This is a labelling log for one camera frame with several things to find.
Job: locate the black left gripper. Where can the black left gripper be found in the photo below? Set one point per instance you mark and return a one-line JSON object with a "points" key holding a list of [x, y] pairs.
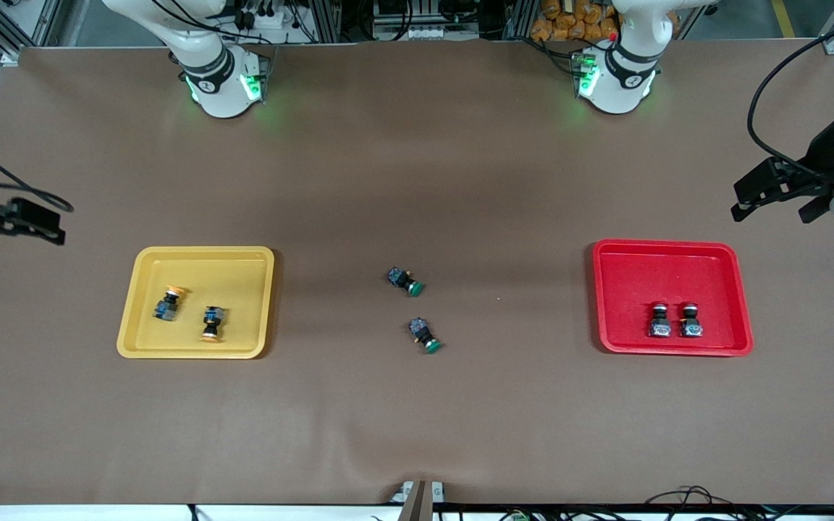
{"points": [[819, 161]]}

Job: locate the yellow mushroom push button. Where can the yellow mushroom push button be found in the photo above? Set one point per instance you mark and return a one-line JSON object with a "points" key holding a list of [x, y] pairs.
{"points": [[168, 305], [213, 322]]}

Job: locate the yellow plastic tray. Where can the yellow plastic tray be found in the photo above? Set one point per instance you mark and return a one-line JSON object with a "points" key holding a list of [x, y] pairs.
{"points": [[196, 275]]}

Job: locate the white power strip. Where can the white power strip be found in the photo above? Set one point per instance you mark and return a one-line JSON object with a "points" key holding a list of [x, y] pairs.
{"points": [[265, 18]]}

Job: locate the green mushroom push button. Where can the green mushroom push button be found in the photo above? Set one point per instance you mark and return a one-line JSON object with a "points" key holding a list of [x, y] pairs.
{"points": [[423, 333], [404, 279]]}

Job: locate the orange packets pile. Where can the orange packets pile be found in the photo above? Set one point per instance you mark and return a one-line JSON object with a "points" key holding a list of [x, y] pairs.
{"points": [[569, 18]]}

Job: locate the red plastic tray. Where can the red plastic tray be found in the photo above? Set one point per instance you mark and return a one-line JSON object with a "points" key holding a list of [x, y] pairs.
{"points": [[667, 278]]}

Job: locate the brown table mat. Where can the brown table mat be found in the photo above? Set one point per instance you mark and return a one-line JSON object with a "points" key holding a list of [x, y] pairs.
{"points": [[417, 181]]}

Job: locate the red mushroom push button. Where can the red mushroom push button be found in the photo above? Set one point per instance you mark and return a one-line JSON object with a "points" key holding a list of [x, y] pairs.
{"points": [[691, 322], [659, 322]]}

